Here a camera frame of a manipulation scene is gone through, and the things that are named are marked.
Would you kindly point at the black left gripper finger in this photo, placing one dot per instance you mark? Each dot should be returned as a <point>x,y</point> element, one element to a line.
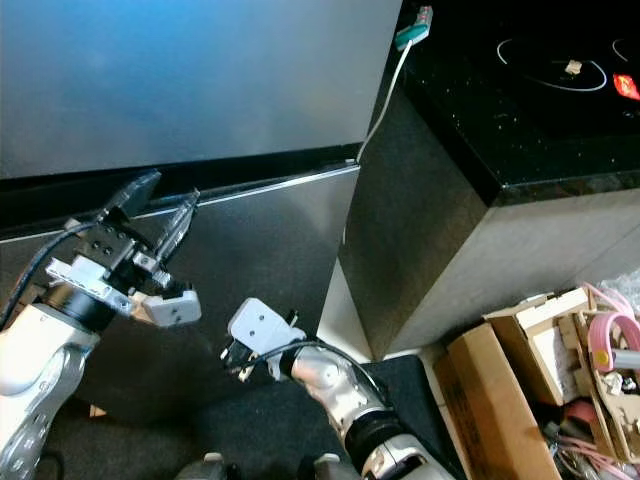
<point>138,192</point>
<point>180,225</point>

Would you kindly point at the silver fridge door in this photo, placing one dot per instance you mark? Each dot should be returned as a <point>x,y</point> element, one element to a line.
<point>280,250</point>

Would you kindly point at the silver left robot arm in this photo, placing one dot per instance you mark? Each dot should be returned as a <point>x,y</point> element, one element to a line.
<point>40,370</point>

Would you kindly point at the silver two-door fridge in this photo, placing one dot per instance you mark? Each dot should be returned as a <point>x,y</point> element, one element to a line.
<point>210,70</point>

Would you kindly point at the grey left robot leg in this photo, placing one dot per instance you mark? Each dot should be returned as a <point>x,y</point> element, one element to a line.
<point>202,468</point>

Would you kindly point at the grey robot leg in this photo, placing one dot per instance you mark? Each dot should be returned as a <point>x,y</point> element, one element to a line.
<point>202,468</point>
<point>335,468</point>

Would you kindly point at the grey right robot leg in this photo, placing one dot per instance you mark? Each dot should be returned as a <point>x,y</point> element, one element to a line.
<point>335,468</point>

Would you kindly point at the black floor mat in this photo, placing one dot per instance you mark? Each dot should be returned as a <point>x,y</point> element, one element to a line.
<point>410,385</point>

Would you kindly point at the large brown cardboard box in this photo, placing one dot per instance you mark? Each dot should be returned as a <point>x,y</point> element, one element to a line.
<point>490,410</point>

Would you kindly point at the grey kitchen counter cabinet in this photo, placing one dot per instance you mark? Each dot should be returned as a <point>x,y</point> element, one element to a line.
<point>490,270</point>

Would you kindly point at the small cardboard box white insert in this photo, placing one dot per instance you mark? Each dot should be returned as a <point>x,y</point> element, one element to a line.
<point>545,350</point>

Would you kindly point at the black stone countertop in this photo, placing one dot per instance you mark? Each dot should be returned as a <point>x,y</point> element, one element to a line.
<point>510,130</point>

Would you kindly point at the brown cardboard insert tray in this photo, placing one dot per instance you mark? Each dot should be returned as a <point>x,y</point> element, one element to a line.
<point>610,400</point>

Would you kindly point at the pink grey-grip exerciser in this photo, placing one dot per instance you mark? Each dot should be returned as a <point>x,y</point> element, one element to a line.
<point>622,325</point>

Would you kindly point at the black glass induction hob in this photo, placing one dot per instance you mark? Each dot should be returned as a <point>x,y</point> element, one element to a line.
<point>560,90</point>

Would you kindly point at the small beige hob sticker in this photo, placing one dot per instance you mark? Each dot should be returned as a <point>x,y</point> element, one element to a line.
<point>573,67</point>

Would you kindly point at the red hob sticker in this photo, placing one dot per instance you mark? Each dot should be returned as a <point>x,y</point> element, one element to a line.
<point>625,87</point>

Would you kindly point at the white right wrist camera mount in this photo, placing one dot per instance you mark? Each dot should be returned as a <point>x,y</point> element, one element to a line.
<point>260,325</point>

